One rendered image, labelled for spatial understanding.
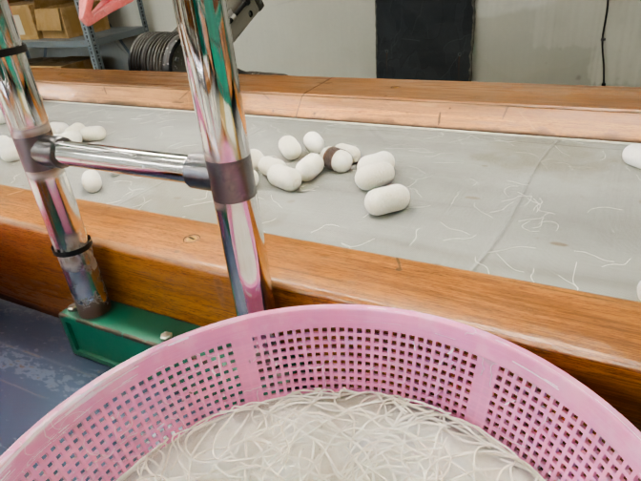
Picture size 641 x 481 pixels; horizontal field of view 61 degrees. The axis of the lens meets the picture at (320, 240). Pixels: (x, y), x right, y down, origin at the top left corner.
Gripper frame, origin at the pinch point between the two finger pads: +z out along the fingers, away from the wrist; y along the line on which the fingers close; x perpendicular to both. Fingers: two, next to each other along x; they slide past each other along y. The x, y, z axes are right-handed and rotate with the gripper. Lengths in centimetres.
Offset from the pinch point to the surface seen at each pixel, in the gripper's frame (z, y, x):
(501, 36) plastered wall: -130, 15, 153
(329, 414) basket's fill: 37, 52, -12
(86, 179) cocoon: 23.8, 18.8, -4.3
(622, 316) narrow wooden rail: 28, 65, -9
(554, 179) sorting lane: 13, 59, 6
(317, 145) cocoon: 12.4, 36.1, 5.2
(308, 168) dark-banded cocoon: 17.2, 38.7, 0.8
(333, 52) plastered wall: -124, -64, 157
